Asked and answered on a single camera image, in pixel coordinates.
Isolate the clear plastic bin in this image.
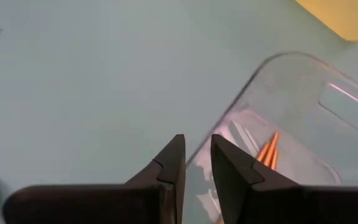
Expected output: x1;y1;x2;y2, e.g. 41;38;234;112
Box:
183;51;358;224

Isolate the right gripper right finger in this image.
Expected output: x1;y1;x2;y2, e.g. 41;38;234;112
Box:
209;133;358;224

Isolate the yellow-green plastic bin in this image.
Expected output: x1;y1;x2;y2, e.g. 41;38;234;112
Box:
293;0;358;43

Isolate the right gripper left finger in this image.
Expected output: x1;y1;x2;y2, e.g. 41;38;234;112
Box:
2;133;187;224

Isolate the green table mat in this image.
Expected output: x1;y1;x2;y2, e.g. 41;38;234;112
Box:
0;0;358;224

